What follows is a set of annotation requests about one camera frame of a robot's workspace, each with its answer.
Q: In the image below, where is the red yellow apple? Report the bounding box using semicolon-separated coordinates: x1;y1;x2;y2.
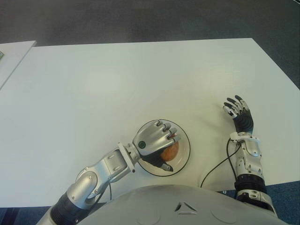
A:
160;135;180;163

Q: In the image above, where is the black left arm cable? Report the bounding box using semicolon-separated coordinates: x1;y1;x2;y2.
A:
93;182;113;205

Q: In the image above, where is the white side table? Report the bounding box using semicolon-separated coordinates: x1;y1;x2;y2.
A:
0;40;38;91

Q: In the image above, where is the grey robot torso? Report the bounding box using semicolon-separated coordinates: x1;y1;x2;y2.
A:
77;184;293;225

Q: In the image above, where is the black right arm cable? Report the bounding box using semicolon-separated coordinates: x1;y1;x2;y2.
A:
199;137;242;188

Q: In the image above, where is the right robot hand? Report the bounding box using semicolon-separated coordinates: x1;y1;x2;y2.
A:
222;94;255;134

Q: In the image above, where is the white plate black rim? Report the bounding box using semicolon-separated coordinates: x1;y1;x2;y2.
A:
135;119;191;177

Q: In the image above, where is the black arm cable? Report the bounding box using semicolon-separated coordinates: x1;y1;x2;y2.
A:
199;137;242;188
93;182;113;205

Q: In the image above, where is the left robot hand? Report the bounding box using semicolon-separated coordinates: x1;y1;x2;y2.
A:
132;119;183;173

